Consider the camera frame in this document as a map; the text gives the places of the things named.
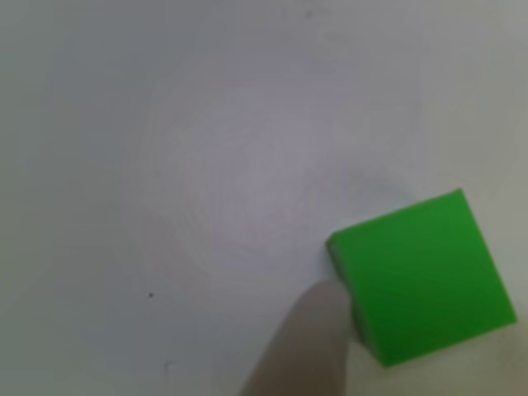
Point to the green cube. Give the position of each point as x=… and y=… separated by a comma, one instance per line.
x=420, y=280

